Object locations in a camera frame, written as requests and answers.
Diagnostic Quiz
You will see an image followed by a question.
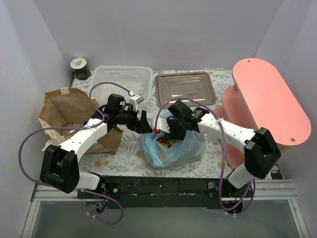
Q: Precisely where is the red toy lobster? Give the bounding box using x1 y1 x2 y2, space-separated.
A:
157 137 174 149

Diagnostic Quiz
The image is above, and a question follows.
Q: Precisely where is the light blue plastic grocery bag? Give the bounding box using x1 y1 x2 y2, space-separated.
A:
137 111 207 170

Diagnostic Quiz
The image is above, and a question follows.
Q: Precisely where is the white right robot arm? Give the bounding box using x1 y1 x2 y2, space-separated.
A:
167 100 281 197

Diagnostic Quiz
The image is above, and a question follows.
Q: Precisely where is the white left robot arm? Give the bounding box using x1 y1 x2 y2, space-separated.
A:
40 94 152 198

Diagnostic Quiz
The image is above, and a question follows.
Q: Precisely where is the floral patterned table mat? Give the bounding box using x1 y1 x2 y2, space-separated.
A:
70 68 234 179

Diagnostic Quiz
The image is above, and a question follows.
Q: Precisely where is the white plastic perforated basket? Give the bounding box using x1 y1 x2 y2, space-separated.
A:
88 66 153 109

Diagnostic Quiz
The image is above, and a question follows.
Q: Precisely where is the stainless steel tray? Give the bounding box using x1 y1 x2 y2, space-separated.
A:
154 71 216 108

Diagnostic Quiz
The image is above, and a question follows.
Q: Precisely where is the brown paper bag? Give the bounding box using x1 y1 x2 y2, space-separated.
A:
38 88 123 155

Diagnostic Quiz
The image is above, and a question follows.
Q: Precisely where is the pink two-tier shelf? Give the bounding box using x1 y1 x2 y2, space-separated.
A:
215 58 312 160

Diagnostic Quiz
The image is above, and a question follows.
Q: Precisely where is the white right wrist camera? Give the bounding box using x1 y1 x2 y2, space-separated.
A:
153 118 170 134

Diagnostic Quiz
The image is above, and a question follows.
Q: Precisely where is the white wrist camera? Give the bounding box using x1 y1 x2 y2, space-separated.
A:
153 118 170 134
129 95 144 111

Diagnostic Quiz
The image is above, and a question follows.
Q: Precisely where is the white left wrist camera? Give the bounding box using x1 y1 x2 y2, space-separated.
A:
129 95 144 111

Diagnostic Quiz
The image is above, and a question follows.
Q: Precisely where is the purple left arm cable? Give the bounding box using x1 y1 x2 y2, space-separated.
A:
18 82 134 225

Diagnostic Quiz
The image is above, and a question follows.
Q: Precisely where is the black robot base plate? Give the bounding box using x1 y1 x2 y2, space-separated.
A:
76 175 257 209

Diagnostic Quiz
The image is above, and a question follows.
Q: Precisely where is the aluminium frame rail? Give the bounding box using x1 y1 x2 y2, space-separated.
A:
21 179 309 238

